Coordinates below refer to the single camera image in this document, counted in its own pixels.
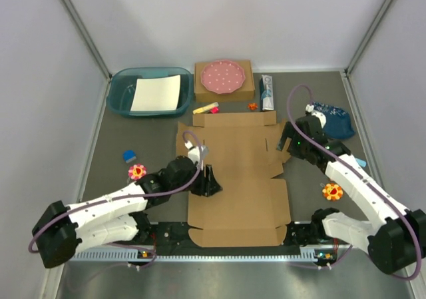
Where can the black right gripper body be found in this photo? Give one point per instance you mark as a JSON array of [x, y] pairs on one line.
[[297, 148]]

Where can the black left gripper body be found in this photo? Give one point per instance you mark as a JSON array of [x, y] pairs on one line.
[[198, 188]]

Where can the brown cardboard box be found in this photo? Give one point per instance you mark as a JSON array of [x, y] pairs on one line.
[[245, 93], [252, 209]]

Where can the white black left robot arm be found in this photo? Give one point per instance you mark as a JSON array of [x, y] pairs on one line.
[[66, 230]]

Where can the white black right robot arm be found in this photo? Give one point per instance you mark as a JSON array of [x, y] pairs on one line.
[[391, 235]]

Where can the white blue toothpaste box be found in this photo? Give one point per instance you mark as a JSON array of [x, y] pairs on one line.
[[266, 93]]

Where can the closed brown cardboard box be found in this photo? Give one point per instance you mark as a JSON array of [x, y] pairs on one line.
[[245, 93]]

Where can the small orange candy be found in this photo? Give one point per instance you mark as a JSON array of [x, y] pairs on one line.
[[252, 106]]

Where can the orange plush flower toy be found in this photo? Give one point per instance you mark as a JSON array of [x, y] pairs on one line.
[[332, 192]]

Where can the light blue pen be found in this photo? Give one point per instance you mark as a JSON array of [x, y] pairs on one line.
[[361, 163]]

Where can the pink plush flower toy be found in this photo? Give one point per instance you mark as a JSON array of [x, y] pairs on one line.
[[136, 172]]

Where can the yellow highlighter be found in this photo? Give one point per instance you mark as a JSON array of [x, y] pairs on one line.
[[205, 108]]

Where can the blue eraser block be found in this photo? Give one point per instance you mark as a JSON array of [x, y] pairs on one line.
[[128, 156]]

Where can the pink dotted plate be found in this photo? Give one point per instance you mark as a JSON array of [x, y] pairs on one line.
[[222, 77]]

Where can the white paper sheet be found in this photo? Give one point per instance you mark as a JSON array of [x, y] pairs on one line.
[[160, 94]]

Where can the teal plastic bin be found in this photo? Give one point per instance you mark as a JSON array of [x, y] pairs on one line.
[[123, 84]]

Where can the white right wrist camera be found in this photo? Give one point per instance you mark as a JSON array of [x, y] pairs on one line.
[[310, 110]]

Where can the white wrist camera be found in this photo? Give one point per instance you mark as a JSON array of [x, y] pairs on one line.
[[196, 154], [310, 110]]

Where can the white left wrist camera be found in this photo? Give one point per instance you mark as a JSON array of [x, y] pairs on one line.
[[196, 154]]

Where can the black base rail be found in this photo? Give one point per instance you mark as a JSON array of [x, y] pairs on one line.
[[171, 238]]

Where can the grey slotted cable duct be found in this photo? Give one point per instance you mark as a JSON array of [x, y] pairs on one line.
[[128, 255]]

